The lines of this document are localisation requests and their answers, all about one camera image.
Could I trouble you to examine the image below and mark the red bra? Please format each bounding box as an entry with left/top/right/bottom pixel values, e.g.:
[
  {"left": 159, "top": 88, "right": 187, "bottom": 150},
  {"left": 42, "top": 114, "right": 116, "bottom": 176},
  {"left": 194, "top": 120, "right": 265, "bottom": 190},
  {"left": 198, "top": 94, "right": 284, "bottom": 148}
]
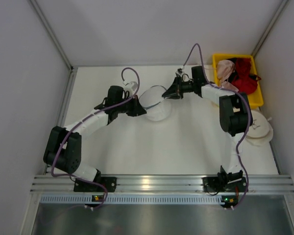
[{"left": 228, "top": 58, "right": 261, "bottom": 95}]

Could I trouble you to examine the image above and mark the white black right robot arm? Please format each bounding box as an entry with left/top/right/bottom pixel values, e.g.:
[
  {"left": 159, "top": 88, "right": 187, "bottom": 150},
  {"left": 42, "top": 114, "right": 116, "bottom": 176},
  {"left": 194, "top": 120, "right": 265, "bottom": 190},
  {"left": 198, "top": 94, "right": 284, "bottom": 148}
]
[{"left": 162, "top": 66, "right": 253, "bottom": 184}]

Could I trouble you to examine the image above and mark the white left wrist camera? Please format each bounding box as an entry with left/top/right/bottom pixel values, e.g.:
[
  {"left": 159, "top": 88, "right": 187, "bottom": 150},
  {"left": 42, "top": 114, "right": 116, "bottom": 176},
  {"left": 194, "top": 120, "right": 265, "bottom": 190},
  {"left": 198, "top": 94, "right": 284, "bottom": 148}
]
[{"left": 123, "top": 81, "right": 138, "bottom": 96}]

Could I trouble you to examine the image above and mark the perforated cable duct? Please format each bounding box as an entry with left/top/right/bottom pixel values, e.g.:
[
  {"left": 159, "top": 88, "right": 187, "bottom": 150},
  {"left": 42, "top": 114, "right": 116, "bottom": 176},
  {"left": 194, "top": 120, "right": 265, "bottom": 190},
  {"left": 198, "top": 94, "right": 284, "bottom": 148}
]
[{"left": 40, "top": 194, "right": 235, "bottom": 205}]

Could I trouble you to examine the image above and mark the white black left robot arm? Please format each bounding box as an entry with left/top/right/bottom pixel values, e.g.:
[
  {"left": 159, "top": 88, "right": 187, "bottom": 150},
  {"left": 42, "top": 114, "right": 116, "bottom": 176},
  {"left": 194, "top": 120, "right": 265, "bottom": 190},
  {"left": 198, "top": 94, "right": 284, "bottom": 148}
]
[{"left": 43, "top": 86, "right": 147, "bottom": 183}]

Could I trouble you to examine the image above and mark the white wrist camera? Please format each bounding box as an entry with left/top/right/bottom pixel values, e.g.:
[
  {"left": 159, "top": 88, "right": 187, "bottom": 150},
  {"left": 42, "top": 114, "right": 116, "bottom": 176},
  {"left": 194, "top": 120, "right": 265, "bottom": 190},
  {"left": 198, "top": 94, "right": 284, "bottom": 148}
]
[
  {"left": 123, "top": 81, "right": 138, "bottom": 96},
  {"left": 175, "top": 67, "right": 190, "bottom": 81}
]

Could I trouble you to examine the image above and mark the beige round laundry bag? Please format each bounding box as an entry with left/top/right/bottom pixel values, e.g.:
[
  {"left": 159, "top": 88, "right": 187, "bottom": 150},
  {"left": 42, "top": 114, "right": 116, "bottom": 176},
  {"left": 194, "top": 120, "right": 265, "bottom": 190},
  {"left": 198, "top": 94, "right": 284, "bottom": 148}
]
[{"left": 245, "top": 109, "right": 273, "bottom": 147}]

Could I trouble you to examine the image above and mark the yellow plastic bin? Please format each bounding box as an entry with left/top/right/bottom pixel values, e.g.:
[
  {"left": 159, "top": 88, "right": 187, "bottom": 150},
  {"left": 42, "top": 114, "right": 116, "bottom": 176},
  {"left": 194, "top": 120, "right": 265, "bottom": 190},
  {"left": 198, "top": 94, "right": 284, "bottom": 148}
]
[{"left": 212, "top": 53, "right": 264, "bottom": 109}]

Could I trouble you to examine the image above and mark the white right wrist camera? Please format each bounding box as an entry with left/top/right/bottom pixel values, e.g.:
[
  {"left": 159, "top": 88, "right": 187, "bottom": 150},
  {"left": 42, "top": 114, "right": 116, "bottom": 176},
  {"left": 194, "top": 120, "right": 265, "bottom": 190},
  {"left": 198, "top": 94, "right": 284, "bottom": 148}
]
[{"left": 175, "top": 67, "right": 190, "bottom": 81}]

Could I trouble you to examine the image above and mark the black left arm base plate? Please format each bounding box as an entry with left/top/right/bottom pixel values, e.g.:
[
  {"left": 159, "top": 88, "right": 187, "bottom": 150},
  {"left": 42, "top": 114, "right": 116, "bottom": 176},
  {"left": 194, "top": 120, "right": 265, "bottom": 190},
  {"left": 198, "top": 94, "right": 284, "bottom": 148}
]
[{"left": 73, "top": 176, "right": 117, "bottom": 192}]

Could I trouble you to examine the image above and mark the aluminium frame rail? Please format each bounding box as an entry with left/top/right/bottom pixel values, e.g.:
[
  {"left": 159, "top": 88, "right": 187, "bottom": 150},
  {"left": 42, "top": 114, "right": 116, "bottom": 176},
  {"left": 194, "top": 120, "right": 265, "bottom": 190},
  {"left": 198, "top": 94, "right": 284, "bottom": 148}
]
[{"left": 30, "top": 175, "right": 294, "bottom": 195}]

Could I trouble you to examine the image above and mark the pink bra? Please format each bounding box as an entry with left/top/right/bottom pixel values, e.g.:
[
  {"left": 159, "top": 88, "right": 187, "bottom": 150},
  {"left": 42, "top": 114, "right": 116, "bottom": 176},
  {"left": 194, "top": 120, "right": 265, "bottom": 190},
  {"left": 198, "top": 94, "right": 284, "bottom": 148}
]
[{"left": 216, "top": 60, "right": 239, "bottom": 92}]

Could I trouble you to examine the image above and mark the white mesh laundry bag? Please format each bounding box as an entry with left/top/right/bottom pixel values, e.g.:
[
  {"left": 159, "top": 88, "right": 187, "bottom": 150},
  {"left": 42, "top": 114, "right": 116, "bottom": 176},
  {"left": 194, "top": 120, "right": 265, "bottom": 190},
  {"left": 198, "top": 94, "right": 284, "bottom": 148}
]
[{"left": 139, "top": 85, "right": 172, "bottom": 122}]

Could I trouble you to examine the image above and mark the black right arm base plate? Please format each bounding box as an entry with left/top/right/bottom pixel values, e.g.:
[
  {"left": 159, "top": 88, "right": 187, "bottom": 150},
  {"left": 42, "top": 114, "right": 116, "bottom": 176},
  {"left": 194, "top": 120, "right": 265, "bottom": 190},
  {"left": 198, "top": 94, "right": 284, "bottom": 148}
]
[{"left": 202, "top": 176, "right": 247, "bottom": 195}]

